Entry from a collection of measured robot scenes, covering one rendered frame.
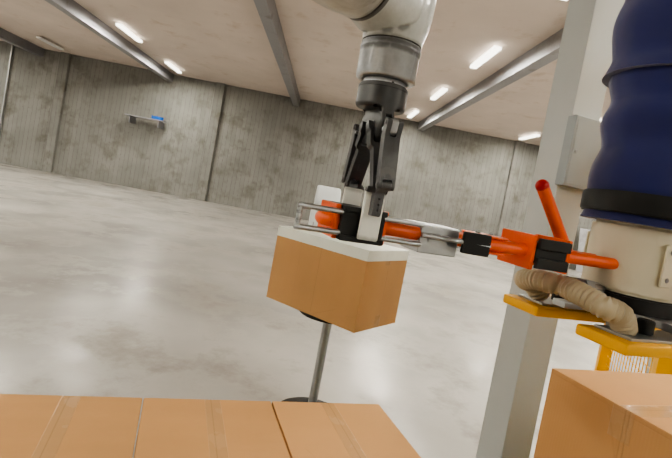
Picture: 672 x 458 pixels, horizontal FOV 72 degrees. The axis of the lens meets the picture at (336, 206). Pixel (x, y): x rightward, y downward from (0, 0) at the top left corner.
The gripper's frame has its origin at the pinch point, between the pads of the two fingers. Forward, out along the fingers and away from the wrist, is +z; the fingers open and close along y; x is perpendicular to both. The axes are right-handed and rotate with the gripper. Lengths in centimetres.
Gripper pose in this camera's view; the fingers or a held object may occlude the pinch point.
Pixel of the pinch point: (358, 218)
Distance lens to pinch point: 70.4
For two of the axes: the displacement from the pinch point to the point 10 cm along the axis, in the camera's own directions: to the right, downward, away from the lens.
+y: -3.1, -1.0, 9.4
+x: -9.3, -1.6, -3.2
